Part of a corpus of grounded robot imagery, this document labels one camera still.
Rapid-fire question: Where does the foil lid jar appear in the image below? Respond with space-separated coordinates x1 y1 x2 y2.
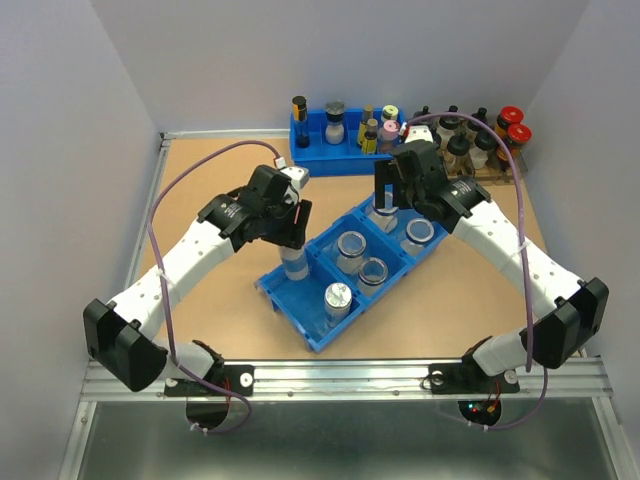
324 282 353 327
278 246 310 281

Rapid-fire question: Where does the round glass jar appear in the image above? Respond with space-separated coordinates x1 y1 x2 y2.
357 257 389 298
366 203 398 233
336 230 367 275
400 218 435 257

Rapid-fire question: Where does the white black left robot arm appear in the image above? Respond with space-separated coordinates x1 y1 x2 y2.
83 165 312 392

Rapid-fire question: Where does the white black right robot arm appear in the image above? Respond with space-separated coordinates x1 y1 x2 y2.
374 140 609 390

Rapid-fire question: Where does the pink lid small jar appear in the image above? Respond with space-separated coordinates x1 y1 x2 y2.
377 120 400 154

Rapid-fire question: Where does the black cap shaker front left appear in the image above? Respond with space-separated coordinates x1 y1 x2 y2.
430 127 443 155

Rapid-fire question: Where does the black cap shaker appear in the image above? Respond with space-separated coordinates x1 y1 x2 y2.
438 105 461 136
430 127 443 155
444 132 470 175
466 107 488 137
469 130 496 170
412 105 434 129

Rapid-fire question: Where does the black cap shaker front middle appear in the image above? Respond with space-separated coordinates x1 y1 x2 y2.
444 132 470 175

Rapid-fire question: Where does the blue rectangular divided tray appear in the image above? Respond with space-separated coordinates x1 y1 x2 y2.
289 108 391 177

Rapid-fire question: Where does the yellow lid small jar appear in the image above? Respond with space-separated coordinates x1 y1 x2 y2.
381 104 399 123

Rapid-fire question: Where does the black cap shaker front right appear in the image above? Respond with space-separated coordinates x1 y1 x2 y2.
469 130 496 170

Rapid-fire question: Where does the blue three-compartment bin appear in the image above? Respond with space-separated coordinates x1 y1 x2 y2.
256 192 447 353

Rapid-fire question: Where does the black cap shaker rear middle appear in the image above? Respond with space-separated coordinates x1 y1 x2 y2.
438 105 461 136

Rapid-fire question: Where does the yellow label sauce bottle rear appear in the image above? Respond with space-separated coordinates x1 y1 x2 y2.
357 104 374 146

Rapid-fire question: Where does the clear acrylic bottle rack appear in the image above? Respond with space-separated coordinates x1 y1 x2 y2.
406 112 514 184

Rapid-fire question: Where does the black cap shaker rear left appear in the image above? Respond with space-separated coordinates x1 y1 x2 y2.
412 105 434 129

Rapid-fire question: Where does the black cap salt grinder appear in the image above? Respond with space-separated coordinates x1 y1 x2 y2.
325 101 345 145

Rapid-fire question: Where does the black cap shaker rear right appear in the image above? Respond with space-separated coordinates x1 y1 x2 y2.
466 107 488 137

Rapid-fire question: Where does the gold black spray bottle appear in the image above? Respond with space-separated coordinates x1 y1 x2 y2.
292 95 310 148

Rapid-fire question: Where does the red lid jar front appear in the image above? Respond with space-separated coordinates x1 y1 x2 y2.
496 123 532 171

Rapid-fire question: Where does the red lid jar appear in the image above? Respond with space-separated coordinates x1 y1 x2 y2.
496 123 532 171
494 105 524 140

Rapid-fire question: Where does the red lid jar rear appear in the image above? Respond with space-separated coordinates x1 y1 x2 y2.
494 105 524 140

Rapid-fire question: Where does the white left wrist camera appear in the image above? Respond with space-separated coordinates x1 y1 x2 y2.
274 157 310 192

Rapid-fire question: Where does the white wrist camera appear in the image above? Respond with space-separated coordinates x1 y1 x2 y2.
274 157 310 192
399 122 435 149

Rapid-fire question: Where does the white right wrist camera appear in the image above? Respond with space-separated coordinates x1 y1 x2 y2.
399 122 435 149

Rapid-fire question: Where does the aluminium front rail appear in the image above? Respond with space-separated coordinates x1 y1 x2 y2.
80 357 613 402

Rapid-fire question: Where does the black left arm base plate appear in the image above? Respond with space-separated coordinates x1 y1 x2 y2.
163 363 255 398

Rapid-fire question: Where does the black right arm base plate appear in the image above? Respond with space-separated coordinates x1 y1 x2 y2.
423 362 520 395

